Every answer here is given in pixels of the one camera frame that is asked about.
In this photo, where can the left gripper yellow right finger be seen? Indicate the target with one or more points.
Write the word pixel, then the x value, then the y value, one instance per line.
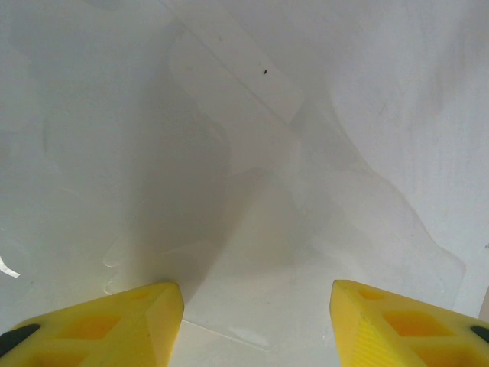
pixel 412 336

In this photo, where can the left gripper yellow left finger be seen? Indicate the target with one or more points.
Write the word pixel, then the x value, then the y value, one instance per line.
pixel 84 332

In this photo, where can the white paper sheet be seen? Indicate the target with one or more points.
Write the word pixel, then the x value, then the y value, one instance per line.
pixel 244 153
pixel 229 357

